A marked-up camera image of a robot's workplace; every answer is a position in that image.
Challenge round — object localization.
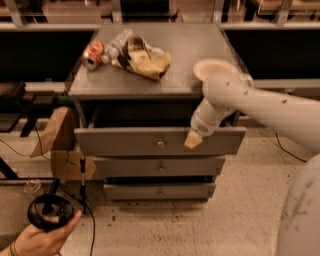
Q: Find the clear plastic cup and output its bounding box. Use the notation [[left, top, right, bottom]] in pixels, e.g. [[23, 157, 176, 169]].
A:
[[24, 179, 42, 196]]

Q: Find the grey drawer cabinet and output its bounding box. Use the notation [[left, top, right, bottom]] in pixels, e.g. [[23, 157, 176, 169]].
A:
[[69, 23, 246, 201]]

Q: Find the black floor cable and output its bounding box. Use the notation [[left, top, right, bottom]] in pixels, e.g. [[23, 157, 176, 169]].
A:
[[59, 184, 97, 256]]

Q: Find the orange soda can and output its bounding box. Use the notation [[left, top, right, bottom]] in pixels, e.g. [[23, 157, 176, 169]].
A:
[[82, 40, 104, 71]]

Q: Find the crumpled yellow chip bag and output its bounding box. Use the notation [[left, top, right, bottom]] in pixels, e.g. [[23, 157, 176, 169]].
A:
[[112, 36, 171, 81]]

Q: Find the black chair left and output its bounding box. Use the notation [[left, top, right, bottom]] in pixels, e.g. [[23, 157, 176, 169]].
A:
[[0, 81, 36, 137]]

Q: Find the grey drawer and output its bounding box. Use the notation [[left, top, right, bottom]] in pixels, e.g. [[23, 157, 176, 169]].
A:
[[94, 156, 225, 178], [103, 183, 216, 201], [74, 127, 246, 156]]

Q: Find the brown cardboard box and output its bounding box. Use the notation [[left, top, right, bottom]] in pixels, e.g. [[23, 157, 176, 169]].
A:
[[31, 107, 81, 181]]

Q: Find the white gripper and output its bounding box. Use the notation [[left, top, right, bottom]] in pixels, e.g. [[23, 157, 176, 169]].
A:
[[184, 112, 216, 149]]

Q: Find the grey bottom drawer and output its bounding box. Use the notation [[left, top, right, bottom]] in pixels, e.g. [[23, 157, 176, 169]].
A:
[[103, 183, 216, 201]]

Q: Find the person's hand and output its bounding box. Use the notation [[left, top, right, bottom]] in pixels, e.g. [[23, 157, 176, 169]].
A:
[[7, 211, 82, 256]]

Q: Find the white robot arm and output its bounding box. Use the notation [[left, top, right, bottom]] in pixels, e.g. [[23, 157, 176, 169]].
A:
[[185, 72, 320, 256]]

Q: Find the grey top drawer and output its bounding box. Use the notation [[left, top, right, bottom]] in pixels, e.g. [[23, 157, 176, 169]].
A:
[[74, 127, 246, 156]]

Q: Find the grey middle drawer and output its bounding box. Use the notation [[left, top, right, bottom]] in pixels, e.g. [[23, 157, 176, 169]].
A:
[[94, 156, 225, 178]]

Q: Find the clear plastic water bottle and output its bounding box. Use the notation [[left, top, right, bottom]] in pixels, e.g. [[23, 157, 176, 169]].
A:
[[101, 29, 133, 64]]

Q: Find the black tripod stand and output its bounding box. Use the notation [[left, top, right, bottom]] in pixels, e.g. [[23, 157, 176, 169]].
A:
[[80, 156, 87, 214]]

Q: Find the white paper bowl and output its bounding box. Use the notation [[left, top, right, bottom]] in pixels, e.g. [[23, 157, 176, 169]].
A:
[[193, 58, 240, 82]]

